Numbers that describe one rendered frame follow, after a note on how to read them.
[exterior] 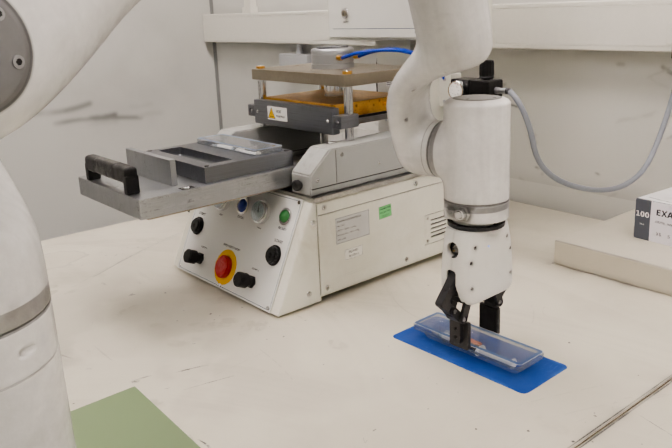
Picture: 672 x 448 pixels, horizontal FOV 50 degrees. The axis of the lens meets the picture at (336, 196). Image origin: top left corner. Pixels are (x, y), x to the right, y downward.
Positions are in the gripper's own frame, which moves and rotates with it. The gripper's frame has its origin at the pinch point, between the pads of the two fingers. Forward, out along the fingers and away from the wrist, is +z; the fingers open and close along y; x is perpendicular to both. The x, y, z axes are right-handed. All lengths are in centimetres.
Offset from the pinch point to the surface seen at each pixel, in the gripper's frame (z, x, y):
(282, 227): -9.3, 33.1, -7.4
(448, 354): 3.5, 1.8, -3.4
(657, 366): 3.6, -19.5, 12.9
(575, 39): -35, 25, 65
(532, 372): 3.5, -9.1, 0.3
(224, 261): -1.9, 44.4, -11.9
